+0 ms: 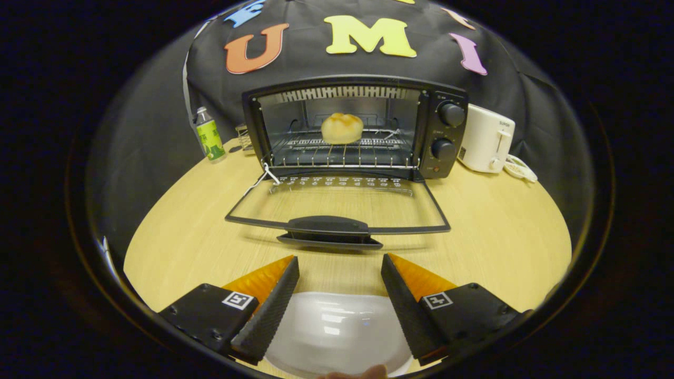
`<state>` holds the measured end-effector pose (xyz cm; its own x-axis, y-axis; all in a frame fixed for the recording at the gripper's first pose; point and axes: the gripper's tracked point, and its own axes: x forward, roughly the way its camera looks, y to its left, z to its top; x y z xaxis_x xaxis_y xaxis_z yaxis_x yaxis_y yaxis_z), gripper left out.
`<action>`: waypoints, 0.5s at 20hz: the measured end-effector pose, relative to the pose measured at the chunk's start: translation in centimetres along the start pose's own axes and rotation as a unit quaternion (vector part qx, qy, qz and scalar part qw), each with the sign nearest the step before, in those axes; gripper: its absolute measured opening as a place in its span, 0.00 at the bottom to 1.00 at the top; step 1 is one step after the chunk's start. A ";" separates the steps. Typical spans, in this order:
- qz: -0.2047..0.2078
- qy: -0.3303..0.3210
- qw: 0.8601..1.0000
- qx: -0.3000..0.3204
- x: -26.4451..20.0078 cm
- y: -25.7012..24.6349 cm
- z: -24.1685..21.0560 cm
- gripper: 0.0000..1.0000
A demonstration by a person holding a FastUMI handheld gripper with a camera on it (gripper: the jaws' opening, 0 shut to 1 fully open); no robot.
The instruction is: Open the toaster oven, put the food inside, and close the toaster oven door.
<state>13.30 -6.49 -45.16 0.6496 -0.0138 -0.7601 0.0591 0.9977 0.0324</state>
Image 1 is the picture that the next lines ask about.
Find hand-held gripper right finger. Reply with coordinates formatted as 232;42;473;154
381;253;532;366

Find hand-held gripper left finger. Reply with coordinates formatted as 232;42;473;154
158;256;300;365

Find black toaster oven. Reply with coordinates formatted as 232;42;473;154
225;75;469;251

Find golden brown bread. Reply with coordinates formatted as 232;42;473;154
321;113;364;145

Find white pop-up toaster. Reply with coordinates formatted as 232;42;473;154
457;104;517;174

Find white plate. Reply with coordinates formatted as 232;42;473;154
265;292;414;378

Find small clear glass holder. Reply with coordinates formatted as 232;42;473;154
235;124;254;152

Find green label plastic bottle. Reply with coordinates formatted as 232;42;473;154
195;107;227;163

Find black backdrop cloth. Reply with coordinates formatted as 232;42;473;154
87;0;593;258

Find white string tie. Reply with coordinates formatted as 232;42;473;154
245;162;281;198

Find metal oven wire rack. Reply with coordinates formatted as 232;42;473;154
271;129;414;169

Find white power cable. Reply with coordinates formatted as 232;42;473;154
503;154;539;183

